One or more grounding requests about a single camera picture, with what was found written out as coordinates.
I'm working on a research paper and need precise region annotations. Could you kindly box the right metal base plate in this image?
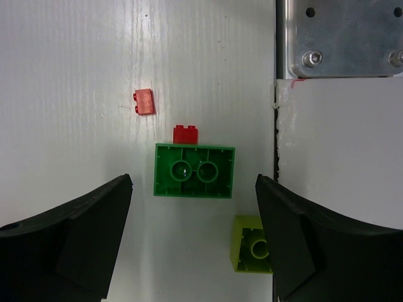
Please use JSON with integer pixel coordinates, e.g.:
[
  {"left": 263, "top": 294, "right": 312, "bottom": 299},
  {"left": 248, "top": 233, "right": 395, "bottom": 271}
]
[{"left": 283, "top": 1, "right": 402, "bottom": 78}]

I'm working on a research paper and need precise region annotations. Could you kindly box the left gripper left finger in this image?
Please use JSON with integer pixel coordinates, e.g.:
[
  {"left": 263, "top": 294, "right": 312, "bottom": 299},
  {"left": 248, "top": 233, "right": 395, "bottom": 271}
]
[{"left": 1, "top": 174, "right": 133, "bottom": 301}]

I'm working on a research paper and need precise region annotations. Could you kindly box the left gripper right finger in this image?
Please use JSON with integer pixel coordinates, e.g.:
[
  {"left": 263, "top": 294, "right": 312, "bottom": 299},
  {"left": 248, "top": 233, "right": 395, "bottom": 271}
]
[{"left": 256, "top": 175, "right": 402, "bottom": 301}]

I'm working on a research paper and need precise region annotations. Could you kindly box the tiny red stud lego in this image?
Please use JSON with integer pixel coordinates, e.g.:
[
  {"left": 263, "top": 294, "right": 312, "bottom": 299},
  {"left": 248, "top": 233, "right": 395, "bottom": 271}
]
[{"left": 133, "top": 89, "right": 156, "bottom": 115}]

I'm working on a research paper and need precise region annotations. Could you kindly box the green lego brick with red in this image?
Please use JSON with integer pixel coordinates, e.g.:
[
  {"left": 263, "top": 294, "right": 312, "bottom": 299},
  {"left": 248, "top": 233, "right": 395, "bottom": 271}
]
[{"left": 154, "top": 143, "right": 236, "bottom": 199}]

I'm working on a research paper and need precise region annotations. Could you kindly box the lime lego brick front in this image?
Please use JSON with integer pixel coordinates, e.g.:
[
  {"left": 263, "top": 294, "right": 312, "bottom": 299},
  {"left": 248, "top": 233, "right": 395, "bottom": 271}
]
[{"left": 229, "top": 215, "right": 273, "bottom": 274}]

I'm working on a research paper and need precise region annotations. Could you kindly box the small red lego brick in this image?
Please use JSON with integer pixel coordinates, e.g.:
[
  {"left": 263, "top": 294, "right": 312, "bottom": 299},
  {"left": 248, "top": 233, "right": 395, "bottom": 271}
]
[{"left": 173, "top": 125, "right": 198, "bottom": 145}]

